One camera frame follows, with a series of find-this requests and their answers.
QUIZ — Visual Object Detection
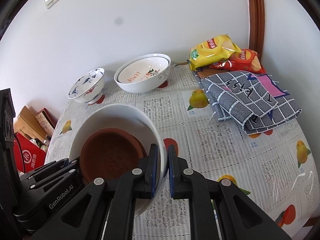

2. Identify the lemon print inner bowl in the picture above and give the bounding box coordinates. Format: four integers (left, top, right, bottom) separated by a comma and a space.
118, 56, 169, 83

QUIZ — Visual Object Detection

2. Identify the large white patterned bowl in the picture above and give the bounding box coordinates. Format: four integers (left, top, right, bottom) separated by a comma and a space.
114, 54, 171, 94

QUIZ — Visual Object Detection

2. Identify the white ceramic bowl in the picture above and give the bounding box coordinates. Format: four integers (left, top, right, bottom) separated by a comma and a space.
69, 103, 167, 215

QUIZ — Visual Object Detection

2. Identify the yellow chips bag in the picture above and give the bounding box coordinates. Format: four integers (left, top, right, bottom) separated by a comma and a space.
188, 35, 241, 71

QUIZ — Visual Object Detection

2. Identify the red box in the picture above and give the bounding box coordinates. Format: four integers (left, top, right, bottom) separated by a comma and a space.
14, 133, 46, 173

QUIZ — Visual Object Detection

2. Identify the blue crane pattern bowl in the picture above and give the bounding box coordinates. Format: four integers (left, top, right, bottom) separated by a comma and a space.
67, 68, 105, 105

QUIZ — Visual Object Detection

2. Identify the brown clay bowl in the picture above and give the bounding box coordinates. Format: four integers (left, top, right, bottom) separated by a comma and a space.
131, 135, 147, 159
80, 128, 140, 183

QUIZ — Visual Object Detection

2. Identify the brown framed booklet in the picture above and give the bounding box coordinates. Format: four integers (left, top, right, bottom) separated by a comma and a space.
35, 108, 57, 137

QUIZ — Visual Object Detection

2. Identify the grey checked cloth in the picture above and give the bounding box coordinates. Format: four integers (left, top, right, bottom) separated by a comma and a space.
193, 70, 302, 135

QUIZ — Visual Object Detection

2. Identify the red chips bag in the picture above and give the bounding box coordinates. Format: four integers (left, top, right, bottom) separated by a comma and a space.
209, 49, 266, 74

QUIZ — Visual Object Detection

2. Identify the fruit print tablecloth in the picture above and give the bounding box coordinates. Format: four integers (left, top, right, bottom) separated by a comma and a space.
46, 66, 319, 239

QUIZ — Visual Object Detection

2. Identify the brown wooden door frame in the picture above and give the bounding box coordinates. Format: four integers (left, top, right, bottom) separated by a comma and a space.
248, 0, 265, 59

